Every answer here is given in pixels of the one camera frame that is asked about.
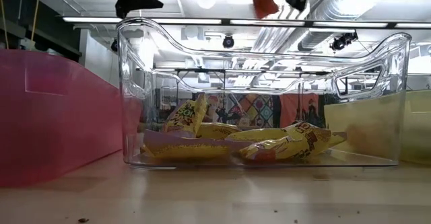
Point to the orange hanging cloth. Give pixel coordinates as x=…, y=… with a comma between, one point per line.
x=289, y=106

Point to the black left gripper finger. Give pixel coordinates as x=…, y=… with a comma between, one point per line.
x=138, y=3

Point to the orange candy packet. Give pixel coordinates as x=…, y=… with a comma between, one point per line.
x=264, y=0

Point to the red plastic bin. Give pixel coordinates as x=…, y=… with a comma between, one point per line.
x=50, y=123

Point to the brown crumb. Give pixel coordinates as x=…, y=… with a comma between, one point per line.
x=83, y=220

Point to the yellow plastic bin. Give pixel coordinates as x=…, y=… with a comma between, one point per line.
x=417, y=130

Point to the colourful quilt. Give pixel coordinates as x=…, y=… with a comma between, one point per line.
x=259, y=111

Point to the black ceiling camera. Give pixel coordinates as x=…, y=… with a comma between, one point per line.
x=114, y=45
x=341, y=41

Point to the yellow candy packet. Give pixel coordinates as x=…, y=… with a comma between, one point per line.
x=187, y=116
x=259, y=135
x=188, y=148
x=293, y=145
x=217, y=130

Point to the black dome camera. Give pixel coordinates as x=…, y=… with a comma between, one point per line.
x=228, y=41

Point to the clear plastic bin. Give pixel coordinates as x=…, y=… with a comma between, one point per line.
x=134, y=82

